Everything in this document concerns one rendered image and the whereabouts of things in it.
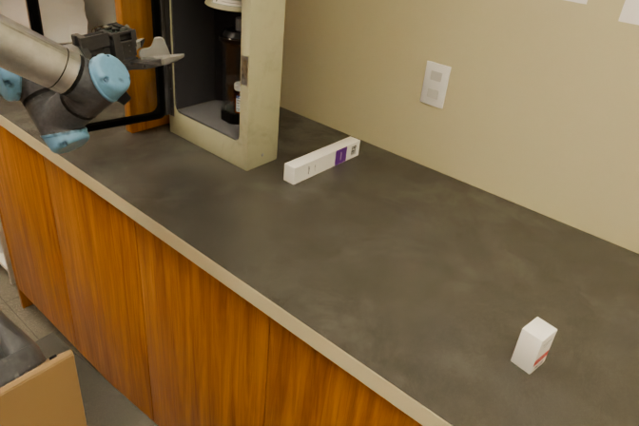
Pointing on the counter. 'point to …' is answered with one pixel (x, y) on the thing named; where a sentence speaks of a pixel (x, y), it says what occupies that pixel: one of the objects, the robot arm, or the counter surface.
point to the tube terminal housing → (250, 29)
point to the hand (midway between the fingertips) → (164, 49)
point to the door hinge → (166, 36)
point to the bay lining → (197, 43)
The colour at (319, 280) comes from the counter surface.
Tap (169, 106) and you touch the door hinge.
